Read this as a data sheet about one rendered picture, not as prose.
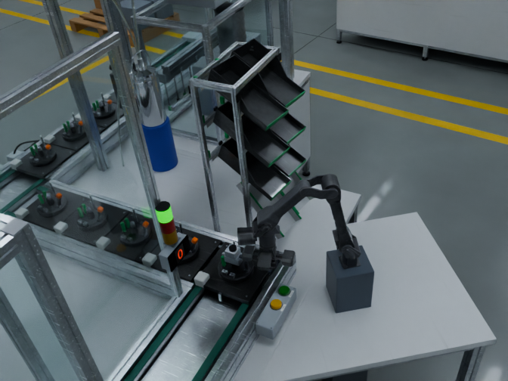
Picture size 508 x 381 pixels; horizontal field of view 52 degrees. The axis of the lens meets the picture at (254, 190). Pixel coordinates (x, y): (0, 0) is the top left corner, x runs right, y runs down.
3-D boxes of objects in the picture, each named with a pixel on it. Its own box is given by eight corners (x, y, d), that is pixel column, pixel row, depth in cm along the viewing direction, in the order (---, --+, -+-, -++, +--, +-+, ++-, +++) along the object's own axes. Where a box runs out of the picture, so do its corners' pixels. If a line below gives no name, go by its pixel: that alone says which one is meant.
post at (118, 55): (183, 292, 200) (121, 43, 137) (178, 298, 198) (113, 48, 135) (177, 289, 201) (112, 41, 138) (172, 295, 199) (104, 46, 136)
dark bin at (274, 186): (289, 183, 210) (295, 172, 204) (271, 201, 203) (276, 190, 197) (238, 140, 216) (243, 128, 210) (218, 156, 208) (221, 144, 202)
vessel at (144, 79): (172, 116, 270) (159, 47, 246) (156, 131, 260) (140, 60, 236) (151, 112, 275) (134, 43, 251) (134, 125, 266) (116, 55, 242)
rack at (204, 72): (290, 205, 249) (283, 46, 199) (255, 257, 225) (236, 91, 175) (251, 195, 258) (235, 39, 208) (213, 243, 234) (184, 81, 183)
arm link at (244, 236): (269, 209, 180) (234, 212, 180) (271, 224, 173) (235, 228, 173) (271, 233, 187) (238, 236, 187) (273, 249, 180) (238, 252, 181)
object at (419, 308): (495, 343, 187) (497, 339, 185) (246, 392, 180) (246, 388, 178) (416, 216, 241) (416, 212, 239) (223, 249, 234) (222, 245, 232)
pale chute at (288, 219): (295, 221, 222) (302, 218, 218) (277, 240, 214) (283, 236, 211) (255, 168, 220) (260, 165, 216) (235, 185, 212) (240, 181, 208)
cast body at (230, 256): (244, 258, 202) (243, 246, 198) (239, 266, 199) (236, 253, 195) (225, 252, 206) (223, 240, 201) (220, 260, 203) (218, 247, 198)
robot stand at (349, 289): (371, 307, 200) (374, 271, 187) (336, 314, 199) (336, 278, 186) (359, 280, 211) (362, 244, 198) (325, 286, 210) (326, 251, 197)
